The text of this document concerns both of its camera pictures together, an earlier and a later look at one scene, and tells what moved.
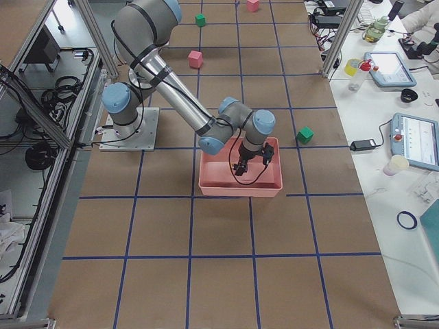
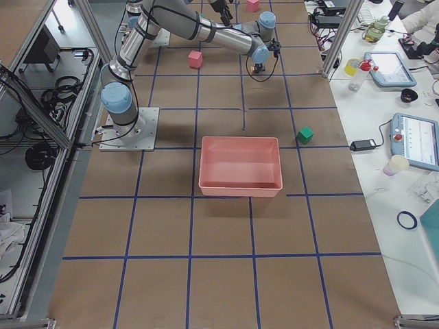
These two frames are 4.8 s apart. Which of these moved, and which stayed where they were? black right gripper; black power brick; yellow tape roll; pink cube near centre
Moved: black right gripper
Stayed: pink cube near centre; yellow tape roll; black power brick
